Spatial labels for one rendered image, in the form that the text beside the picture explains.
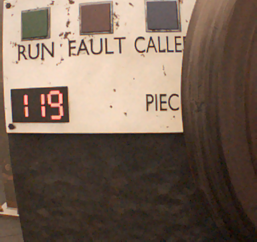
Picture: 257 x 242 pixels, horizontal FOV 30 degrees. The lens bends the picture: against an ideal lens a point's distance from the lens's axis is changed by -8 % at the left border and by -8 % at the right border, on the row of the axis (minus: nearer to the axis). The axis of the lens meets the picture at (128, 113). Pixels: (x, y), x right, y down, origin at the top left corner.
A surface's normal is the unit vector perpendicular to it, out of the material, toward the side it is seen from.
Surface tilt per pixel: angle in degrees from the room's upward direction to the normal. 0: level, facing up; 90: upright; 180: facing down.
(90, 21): 90
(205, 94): 90
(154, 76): 90
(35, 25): 90
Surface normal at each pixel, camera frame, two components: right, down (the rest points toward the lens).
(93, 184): -0.16, 0.16
